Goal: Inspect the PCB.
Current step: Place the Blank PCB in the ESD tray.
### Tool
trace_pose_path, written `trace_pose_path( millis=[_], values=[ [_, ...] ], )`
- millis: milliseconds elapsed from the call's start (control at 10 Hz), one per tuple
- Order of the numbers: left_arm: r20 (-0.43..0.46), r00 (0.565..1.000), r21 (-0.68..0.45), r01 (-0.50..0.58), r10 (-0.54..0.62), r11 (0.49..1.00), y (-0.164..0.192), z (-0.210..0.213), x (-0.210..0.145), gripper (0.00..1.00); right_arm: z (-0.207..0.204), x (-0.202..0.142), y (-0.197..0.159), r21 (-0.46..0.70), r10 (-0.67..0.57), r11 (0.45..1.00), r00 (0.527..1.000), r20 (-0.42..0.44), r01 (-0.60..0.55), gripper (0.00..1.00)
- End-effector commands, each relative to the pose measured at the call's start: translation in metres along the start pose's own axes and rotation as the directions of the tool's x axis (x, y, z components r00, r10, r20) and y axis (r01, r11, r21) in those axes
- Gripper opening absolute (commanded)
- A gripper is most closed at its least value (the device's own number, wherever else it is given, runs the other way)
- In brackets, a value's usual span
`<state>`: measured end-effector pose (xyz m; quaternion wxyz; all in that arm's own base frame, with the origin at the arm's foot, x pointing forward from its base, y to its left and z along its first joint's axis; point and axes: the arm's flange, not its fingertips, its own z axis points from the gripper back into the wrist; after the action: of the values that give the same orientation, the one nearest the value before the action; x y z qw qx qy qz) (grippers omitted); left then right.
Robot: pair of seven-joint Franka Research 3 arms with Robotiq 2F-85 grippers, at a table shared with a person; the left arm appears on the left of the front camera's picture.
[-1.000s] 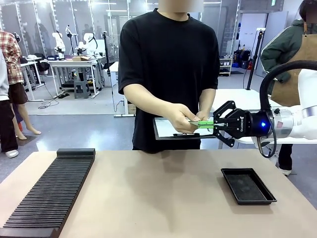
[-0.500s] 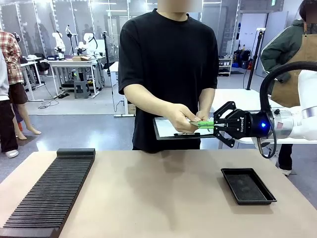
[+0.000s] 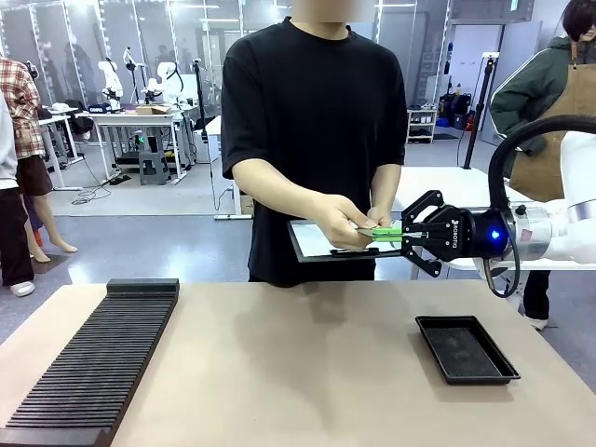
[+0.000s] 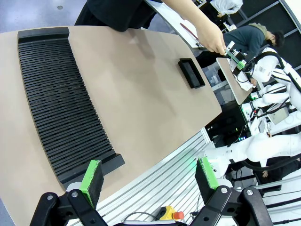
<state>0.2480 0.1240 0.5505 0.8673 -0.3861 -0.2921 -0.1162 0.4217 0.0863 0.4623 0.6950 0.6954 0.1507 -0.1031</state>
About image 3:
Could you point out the black tripod pole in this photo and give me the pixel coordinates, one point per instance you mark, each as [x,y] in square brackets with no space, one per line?
[479,107]

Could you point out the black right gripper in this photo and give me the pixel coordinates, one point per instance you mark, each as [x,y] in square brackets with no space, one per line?
[470,235]

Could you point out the person in plaid shirt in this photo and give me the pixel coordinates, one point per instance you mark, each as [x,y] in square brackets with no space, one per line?
[32,139]

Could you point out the person's left forearm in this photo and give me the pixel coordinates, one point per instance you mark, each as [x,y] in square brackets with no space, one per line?
[386,186]

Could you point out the black background camera tripod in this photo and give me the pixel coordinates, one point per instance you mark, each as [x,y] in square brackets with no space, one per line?
[200,102]

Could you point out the black clipboard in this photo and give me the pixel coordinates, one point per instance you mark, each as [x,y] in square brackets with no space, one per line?
[312,239]

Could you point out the white background side table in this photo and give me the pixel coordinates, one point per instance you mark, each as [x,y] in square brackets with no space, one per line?
[219,135]

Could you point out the small white background desk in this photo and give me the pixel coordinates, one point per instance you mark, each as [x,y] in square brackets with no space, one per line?
[58,122]

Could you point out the black plastic tray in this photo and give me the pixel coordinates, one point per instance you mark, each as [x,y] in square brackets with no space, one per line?
[465,351]

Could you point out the cardboard box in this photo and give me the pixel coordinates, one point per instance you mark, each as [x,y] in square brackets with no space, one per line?
[153,110]

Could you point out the person's left hand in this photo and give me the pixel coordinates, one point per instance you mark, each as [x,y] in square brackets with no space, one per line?
[381,218]

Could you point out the person in black T-shirt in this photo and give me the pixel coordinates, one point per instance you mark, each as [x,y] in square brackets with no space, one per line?
[312,116]

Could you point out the person in brown apron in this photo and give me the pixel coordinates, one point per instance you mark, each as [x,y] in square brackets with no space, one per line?
[549,107]

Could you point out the person's right forearm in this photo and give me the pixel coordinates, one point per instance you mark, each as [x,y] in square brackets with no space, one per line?
[279,191]

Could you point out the white shoe rack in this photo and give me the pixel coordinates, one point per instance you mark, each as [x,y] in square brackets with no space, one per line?
[423,125]

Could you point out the green PCB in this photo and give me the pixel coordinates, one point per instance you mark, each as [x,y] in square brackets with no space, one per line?
[368,231]

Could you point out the person's right hand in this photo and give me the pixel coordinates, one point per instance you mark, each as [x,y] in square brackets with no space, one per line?
[344,221]

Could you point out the grey step stool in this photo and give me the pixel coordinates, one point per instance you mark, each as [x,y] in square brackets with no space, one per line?
[153,166]

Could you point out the black slotted PCB rack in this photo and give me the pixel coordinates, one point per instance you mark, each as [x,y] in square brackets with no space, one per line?
[93,372]

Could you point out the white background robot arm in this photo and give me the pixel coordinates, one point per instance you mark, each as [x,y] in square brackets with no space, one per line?
[112,79]
[165,84]

